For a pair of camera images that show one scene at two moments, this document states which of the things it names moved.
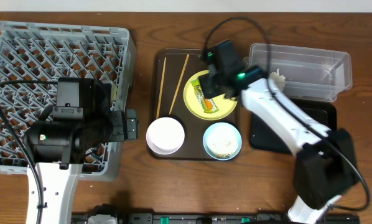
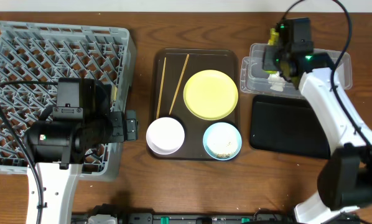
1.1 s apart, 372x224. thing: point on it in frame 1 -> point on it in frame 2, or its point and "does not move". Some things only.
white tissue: (280, 79) does not move
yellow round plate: (225, 105) does not move
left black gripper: (120, 125) does not move
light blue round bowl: (222, 141) does not move
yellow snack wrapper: (208, 105) -> (274, 40)
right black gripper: (211, 86) -> (270, 59)
